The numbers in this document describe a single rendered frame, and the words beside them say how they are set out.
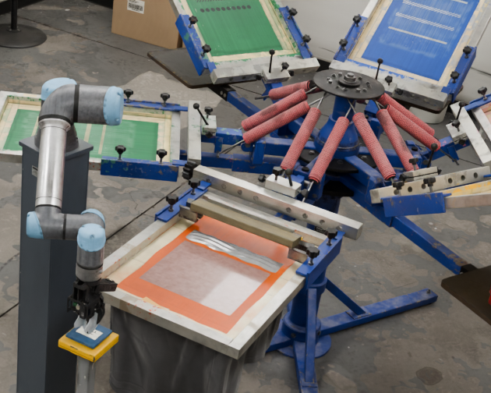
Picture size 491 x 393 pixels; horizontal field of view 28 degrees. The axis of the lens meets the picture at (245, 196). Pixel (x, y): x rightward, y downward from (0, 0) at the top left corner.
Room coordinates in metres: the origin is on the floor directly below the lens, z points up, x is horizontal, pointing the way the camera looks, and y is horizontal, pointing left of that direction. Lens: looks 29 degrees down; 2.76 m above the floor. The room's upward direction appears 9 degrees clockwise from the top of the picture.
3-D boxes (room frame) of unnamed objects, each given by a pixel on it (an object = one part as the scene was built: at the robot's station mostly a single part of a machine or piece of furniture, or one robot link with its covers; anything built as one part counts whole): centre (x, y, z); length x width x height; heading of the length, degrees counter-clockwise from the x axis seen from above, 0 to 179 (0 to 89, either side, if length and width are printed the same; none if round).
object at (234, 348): (2.79, 0.06, 0.97); 0.79 x 0.58 x 0.04; 157
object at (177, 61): (4.30, 0.05, 0.91); 1.34 x 0.40 x 0.08; 37
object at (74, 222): (2.39, 0.44, 1.28); 0.11 x 0.11 x 0.08; 11
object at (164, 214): (3.12, 0.23, 0.98); 0.30 x 0.05 x 0.07; 157
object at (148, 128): (3.65, 0.55, 1.05); 1.08 x 0.61 x 0.23; 97
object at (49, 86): (3.05, 0.68, 1.37); 0.13 x 0.12 x 0.14; 101
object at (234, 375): (2.66, -0.10, 0.74); 0.46 x 0.04 x 0.42; 157
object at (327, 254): (2.90, -0.28, 0.98); 0.30 x 0.05 x 0.07; 157
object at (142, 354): (2.52, 0.18, 0.74); 0.45 x 0.03 x 0.43; 67
